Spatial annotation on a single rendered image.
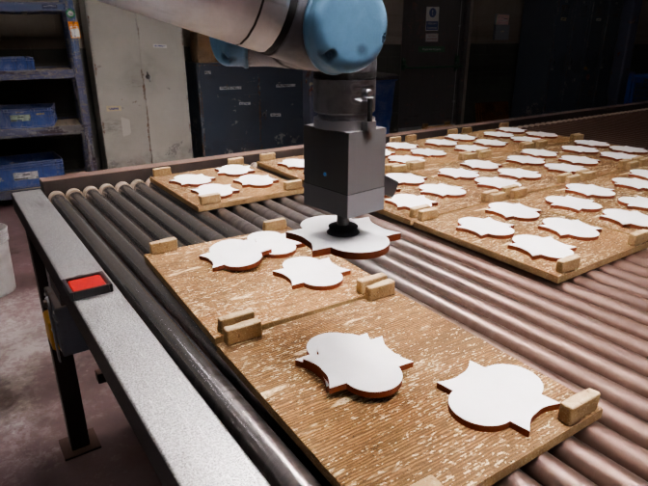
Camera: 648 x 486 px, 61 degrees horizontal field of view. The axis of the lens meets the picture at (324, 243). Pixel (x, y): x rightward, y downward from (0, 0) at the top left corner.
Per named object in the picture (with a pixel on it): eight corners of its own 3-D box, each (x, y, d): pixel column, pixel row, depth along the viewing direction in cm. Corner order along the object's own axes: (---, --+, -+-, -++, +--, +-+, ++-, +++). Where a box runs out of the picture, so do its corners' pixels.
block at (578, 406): (569, 428, 66) (573, 409, 65) (555, 419, 67) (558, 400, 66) (598, 411, 69) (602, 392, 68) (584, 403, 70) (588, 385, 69)
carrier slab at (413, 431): (387, 551, 52) (388, 538, 51) (216, 353, 84) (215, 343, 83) (602, 418, 70) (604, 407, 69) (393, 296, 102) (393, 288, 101)
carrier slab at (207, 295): (215, 347, 85) (214, 338, 85) (144, 260, 118) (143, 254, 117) (391, 294, 103) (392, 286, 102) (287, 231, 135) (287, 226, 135)
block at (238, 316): (221, 337, 85) (220, 320, 84) (216, 331, 87) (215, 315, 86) (256, 326, 88) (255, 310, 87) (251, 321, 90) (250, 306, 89)
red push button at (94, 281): (74, 299, 102) (73, 292, 101) (67, 287, 107) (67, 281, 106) (108, 290, 105) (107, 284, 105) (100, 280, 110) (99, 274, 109)
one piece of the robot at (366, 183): (419, 94, 68) (412, 219, 73) (368, 88, 74) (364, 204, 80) (348, 100, 60) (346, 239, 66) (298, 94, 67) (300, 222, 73)
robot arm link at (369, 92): (346, 74, 70) (393, 78, 65) (345, 111, 72) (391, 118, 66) (300, 77, 66) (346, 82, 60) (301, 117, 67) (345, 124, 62)
